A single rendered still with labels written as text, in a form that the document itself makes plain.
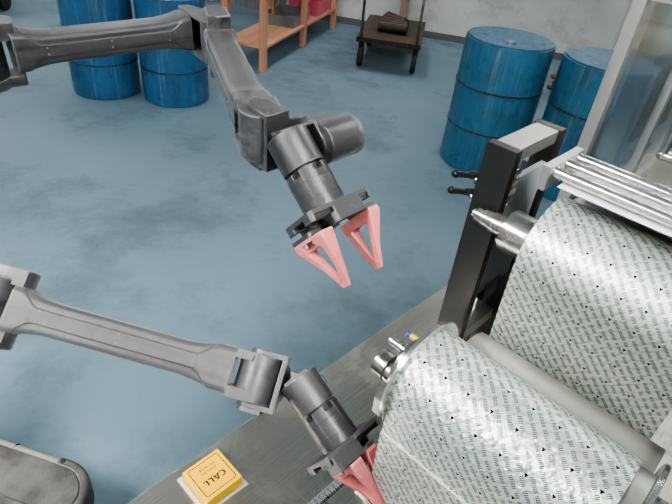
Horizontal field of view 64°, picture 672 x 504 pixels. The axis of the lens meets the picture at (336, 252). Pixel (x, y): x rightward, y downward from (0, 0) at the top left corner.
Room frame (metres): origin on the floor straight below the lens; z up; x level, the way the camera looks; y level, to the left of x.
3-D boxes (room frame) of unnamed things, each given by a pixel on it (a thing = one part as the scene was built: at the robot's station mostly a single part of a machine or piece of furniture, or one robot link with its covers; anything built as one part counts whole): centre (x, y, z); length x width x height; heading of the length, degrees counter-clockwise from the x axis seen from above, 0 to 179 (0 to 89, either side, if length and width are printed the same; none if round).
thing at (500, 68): (3.73, -1.30, 0.46); 1.25 x 0.77 x 0.92; 77
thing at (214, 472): (0.49, 0.16, 0.91); 0.07 x 0.07 x 0.02; 49
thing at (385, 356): (0.54, -0.09, 1.18); 0.04 x 0.02 x 0.04; 139
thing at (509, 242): (0.66, -0.27, 1.33); 0.06 x 0.06 x 0.06; 49
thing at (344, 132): (0.68, 0.06, 1.44); 0.12 x 0.12 x 0.09; 47
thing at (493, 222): (0.70, -0.22, 1.33); 0.06 x 0.03 x 0.03; 49
